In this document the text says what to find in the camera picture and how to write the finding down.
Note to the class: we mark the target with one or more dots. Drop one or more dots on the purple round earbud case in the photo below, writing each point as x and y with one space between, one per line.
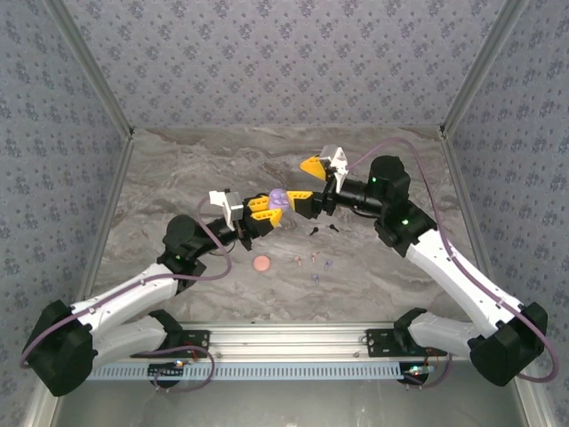
280 200

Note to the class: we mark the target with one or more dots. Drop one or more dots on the pink round earbud case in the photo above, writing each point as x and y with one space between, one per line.
261 263

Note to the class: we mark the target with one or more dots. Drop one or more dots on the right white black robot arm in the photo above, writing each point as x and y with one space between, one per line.
458 276

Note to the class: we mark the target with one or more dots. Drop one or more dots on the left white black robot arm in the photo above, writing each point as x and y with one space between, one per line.
124 289

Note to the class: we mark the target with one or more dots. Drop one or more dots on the aluminium side rail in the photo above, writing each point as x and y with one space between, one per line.
467 213
108 213

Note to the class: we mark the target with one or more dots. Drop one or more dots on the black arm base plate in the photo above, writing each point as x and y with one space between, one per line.
200 340
378 342

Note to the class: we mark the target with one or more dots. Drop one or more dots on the aluminium mounting rail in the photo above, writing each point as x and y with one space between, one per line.
284 340

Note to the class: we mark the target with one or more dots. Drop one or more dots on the black controller bracket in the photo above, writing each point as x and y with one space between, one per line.
415 376
166 373

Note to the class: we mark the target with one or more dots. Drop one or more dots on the aluminium corner post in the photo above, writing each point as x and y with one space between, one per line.
481 66
94 66

